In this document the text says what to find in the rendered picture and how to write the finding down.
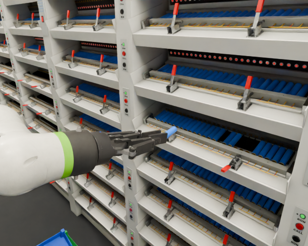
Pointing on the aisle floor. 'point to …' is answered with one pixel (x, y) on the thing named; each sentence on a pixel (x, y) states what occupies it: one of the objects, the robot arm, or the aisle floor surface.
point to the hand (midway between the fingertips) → (154, 137)
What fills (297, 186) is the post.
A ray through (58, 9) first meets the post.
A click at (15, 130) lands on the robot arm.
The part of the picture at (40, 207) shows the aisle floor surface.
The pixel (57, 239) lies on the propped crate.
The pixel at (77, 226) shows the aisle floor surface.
